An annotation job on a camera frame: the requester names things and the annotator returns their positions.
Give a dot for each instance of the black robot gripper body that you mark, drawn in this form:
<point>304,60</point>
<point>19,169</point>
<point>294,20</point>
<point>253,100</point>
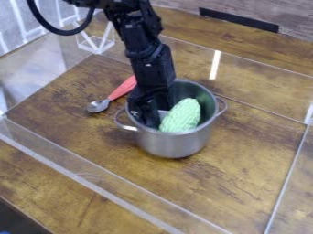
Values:
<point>154,73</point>

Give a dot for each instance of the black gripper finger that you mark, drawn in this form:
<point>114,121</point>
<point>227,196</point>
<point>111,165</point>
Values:
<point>165,101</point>
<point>145,111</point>

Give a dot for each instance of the green bumpy gourd toy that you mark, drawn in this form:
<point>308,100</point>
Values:
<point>183,116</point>

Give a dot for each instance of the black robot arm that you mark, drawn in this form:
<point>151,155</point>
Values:
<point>139,26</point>

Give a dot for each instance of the silver metal pot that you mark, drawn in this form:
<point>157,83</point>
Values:
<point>179,144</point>

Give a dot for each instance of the black strip on table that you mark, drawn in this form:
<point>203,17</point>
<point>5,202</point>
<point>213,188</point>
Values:
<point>249,22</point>

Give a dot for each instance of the red-handled metal spoon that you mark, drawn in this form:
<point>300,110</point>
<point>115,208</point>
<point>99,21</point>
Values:
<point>98,106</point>

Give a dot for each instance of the clear acrylic corner bracket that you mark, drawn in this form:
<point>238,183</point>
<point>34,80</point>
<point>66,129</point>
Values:
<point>96,44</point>

